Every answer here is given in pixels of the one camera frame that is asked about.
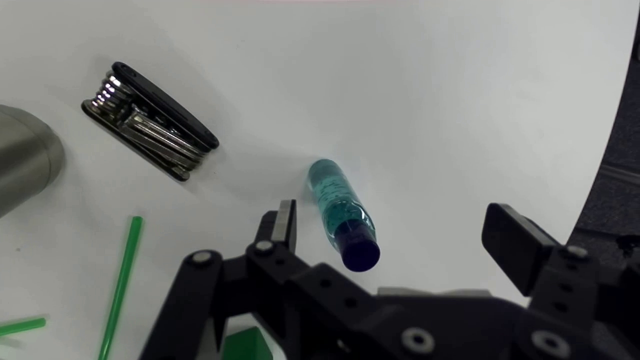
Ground steel water bottle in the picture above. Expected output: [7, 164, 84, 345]
[0, 103, 66, 215]

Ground green block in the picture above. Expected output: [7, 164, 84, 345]
[222, 326, 273, 360]

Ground green straw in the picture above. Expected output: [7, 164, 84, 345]
[0, 317, 46, 338]
[99, 215, 145, 360]

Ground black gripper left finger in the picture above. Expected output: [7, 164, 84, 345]
[140, 200, 307, 360]

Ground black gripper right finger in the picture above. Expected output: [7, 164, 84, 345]
[483, 203, 640, 360]

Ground small blue liquid bottle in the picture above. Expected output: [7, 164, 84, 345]
[308, 158, 380, 271]

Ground black folding multitool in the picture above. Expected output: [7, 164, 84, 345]
[80, 61, 221, 181]

